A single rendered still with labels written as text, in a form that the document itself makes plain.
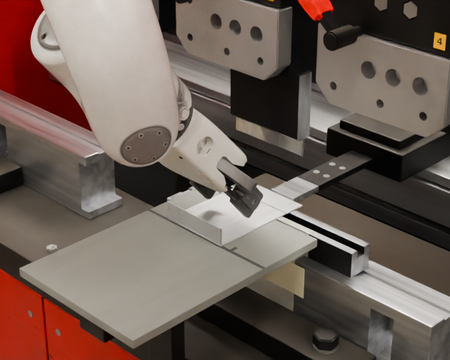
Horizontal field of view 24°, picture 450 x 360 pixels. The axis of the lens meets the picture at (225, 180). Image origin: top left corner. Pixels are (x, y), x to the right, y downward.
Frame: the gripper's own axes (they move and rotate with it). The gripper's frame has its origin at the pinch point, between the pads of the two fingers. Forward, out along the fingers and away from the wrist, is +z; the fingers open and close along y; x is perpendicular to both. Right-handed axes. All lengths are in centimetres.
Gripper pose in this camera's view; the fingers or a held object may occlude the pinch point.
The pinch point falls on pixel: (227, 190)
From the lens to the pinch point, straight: 115.2
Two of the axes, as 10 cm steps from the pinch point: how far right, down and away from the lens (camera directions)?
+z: 4.5, 4.8, 7.5
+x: -5.4, 8.2, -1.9
